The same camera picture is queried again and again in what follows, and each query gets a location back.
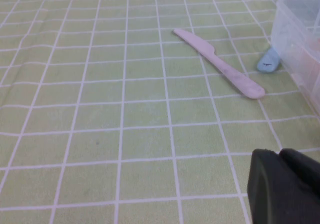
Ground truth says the pink plastic knife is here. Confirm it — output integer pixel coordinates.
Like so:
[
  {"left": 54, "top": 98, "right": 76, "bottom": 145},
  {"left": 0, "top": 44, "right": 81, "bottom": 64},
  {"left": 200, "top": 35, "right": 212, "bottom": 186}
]
[{"left": 172, "top": 28, "right": 266, "bottom": 100}]

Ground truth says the blue plastic spoon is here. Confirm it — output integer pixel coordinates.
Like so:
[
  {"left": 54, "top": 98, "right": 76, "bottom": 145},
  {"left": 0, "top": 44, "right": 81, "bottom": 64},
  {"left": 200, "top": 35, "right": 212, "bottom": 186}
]
[{"left": 256, "top": 45, "right": 281, "bottom": 74}]

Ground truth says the green checked tablecloth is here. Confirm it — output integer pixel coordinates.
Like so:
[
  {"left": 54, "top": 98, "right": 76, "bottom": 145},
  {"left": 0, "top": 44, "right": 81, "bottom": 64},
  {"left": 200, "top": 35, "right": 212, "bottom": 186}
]
[{"left": 0, "top": 0, "right": 320, "bottom": 224}]

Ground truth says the clear plastic egg box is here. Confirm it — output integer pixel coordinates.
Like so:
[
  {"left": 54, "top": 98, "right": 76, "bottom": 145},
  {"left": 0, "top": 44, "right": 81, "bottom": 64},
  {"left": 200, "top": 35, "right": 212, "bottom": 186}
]
[{"left": 270, "top": 0, "right": 320, "bottom": 118}]

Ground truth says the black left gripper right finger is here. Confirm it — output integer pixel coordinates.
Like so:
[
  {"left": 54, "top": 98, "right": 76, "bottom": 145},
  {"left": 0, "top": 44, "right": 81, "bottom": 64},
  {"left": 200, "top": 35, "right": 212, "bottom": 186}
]
[{"left": 278, "top": 148, "right": 320, "bottom": 224}]

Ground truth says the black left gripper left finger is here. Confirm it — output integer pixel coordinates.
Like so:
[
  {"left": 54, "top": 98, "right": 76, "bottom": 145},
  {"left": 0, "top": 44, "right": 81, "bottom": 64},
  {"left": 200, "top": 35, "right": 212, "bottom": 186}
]
[{"left": 246, "top": 148, "right": 309, "bottom": 224}]

